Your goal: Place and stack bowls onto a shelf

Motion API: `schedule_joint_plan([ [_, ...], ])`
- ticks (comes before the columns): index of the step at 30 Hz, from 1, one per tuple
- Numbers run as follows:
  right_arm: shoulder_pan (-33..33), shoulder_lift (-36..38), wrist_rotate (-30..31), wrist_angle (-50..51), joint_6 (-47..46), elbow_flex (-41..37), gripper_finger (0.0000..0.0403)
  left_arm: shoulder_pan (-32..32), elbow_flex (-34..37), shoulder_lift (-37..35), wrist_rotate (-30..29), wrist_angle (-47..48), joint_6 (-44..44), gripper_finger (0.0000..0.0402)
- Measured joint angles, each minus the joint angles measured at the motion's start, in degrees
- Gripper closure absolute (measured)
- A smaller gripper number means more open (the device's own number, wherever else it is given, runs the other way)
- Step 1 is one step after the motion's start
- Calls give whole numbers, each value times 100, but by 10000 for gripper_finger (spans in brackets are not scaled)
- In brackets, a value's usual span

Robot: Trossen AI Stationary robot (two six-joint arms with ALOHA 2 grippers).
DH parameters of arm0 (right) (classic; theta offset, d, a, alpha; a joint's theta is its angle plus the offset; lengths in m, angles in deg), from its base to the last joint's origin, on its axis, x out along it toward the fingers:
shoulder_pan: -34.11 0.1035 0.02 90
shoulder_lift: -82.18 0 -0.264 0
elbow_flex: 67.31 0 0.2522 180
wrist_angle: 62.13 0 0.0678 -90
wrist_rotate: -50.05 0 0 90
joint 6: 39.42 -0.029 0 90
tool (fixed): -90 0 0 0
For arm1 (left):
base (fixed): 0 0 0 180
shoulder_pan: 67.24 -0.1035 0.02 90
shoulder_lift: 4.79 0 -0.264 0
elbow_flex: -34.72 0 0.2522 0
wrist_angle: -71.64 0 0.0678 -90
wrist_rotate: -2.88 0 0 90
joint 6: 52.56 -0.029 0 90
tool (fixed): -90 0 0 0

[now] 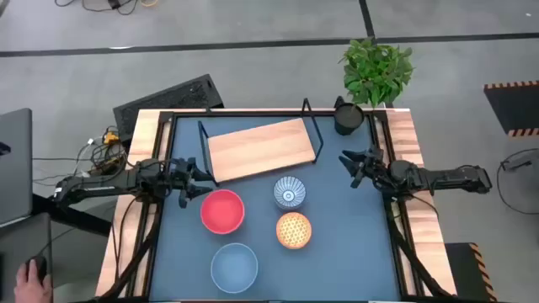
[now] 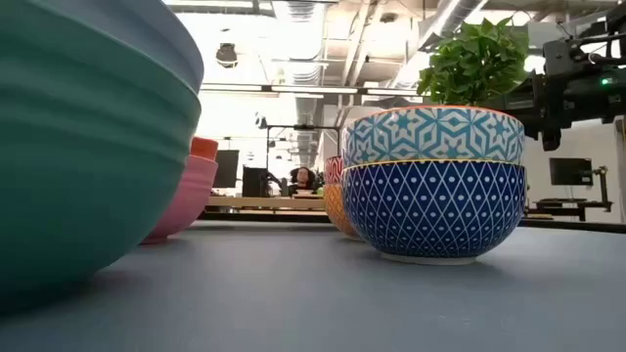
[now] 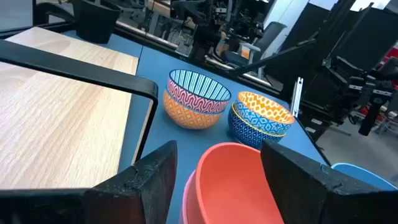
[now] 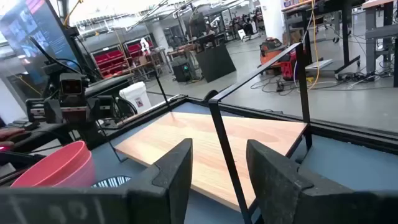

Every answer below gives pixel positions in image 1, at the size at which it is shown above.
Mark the yellow plug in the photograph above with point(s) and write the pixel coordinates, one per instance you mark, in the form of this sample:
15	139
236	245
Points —
111	138

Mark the green bowl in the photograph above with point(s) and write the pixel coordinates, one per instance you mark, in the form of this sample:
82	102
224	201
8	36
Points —
234	269

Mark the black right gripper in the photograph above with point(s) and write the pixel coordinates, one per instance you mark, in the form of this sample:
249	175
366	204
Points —
375	168

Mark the grey side desk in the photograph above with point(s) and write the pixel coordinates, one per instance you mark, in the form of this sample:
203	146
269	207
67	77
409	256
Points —
17	248

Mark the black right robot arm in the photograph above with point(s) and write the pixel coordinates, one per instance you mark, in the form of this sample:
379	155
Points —
442	177

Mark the red bowl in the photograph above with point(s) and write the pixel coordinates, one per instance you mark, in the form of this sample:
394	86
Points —
222	211

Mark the black metal table frame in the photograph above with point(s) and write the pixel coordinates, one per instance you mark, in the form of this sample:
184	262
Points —
152	252

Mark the wooden shelf with black legs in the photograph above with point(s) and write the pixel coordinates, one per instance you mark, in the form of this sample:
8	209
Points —
261	149

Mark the black stand beam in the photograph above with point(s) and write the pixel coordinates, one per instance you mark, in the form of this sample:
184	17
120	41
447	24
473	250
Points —
71	216

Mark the black cup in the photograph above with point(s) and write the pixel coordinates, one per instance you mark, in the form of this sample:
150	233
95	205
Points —
348	120

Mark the grey laptop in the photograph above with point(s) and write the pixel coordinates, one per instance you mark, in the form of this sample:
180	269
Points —
14	168

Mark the orange patterned bowl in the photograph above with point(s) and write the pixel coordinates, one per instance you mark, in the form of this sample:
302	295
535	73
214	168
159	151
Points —
293	230

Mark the black power adapter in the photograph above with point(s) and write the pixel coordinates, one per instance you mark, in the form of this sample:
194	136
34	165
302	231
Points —
114	3

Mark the green leafy plant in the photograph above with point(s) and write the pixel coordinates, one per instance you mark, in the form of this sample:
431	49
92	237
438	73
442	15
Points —
375	71

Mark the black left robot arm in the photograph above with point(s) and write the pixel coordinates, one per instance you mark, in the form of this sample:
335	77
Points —
105	183

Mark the blue white striped bowl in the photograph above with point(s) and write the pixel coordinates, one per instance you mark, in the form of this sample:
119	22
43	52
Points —
289	193

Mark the black computer mouse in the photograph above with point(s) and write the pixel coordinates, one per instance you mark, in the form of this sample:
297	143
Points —
40	263

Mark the black hazard-striped floor mat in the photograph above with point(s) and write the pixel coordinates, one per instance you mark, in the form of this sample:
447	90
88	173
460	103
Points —
513	105
463	269

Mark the blue table mat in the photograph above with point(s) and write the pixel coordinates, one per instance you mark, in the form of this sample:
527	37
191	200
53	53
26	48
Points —
337	252

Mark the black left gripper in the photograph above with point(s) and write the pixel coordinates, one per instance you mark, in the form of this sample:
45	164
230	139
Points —
181	179

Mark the person's hand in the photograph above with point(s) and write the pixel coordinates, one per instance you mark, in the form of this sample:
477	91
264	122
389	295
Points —
31	288

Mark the black perforated panel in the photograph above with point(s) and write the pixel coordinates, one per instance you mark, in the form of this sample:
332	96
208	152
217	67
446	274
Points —
168	101

